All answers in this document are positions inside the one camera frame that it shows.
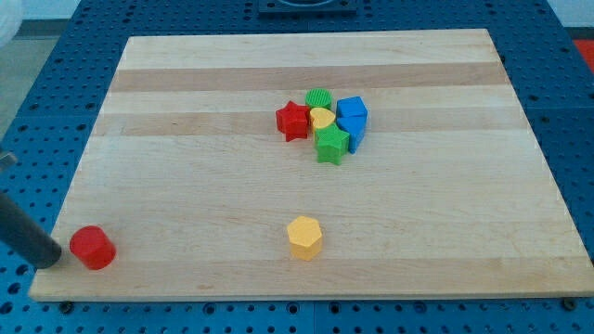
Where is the red cylinder block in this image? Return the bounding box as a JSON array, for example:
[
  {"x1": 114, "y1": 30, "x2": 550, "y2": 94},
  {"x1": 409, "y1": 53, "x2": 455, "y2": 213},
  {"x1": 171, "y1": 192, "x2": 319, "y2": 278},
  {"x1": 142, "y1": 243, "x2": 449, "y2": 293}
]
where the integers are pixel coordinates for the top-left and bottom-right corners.
[{"x1": 69, "y1": 225, "x2": 117, "y2": 270}]

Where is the green cylinder block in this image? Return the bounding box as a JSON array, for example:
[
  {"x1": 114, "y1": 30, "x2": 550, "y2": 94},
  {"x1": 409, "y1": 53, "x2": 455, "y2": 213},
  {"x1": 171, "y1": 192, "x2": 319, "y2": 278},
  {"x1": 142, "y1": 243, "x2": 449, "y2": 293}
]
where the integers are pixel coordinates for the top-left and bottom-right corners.
[{"x1": 304, "y1": 88, "x2": 332, "y2": 109}]

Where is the blue cube block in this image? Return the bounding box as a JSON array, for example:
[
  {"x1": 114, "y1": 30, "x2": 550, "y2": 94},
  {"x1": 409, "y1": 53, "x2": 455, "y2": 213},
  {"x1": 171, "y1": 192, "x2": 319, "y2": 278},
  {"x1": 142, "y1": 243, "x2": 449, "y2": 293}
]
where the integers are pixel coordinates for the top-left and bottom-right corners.
[{"x1": 336, "y1": 96, "x2": 368, "y2": 118}]

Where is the red star block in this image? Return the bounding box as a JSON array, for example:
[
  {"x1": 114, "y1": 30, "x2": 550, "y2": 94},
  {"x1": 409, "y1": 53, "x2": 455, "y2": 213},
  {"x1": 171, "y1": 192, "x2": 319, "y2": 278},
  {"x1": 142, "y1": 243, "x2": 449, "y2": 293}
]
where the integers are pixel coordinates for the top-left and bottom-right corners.
[{"x1": 276, "y1": 101, "x2": 310, "y2": 142}]

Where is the light wooden board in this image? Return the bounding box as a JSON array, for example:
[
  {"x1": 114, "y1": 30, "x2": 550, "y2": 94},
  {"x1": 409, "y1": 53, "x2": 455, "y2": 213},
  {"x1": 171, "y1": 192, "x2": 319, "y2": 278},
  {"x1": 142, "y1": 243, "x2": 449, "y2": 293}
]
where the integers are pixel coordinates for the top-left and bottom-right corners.
[{"x1": 30, "y1": 29, "x2": 593, "y2": 302}]

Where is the yellow hexagon block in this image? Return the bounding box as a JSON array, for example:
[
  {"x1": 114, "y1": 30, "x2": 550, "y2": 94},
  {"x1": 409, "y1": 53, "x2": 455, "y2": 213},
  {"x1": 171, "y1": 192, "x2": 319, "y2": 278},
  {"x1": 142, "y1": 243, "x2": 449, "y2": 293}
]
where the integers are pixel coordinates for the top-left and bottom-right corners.
[{"x1": 287, "y1": 216, "x2": 323, "y2": 261}]

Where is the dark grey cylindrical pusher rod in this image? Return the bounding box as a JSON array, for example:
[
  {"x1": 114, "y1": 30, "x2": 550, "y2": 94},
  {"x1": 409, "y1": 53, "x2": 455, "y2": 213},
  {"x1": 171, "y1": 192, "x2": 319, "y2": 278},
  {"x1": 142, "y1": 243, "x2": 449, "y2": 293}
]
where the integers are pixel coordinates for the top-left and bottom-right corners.
[{"x1": 1, "y1": 193, "x2": 62, "y2": 269}]

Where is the blue pentagon block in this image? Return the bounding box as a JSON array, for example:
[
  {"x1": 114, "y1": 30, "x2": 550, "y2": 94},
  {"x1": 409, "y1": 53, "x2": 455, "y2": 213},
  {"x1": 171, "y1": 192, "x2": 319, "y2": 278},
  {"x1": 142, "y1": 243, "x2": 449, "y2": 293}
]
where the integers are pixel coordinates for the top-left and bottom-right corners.
[{"x1": 337, "y1": 116, "x2": 367, "y2": 154}]

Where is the yellow heart block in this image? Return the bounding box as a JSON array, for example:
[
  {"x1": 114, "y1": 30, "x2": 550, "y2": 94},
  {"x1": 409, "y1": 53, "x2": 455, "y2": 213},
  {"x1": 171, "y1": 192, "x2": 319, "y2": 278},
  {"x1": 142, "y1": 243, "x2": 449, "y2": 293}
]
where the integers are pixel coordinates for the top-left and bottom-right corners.
[{"x1": 309, "y1": 107, "x2": 336, "y2": 134}]

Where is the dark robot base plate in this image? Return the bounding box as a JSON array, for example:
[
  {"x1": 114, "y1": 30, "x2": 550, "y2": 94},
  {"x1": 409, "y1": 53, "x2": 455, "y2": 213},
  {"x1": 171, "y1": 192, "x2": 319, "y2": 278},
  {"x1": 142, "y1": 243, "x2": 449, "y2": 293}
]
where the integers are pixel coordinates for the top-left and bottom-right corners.
[{"x1": 256, "y1": 0, "x2": 358, "y2": 16}]

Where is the green star block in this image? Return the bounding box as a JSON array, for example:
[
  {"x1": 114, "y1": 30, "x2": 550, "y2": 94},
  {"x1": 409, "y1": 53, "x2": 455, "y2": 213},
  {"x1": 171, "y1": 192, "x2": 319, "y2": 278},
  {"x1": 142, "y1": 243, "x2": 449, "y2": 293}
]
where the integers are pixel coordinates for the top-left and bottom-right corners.
[{"x1": 315, "y1": 123, "x2": 350, "y2": 165}]

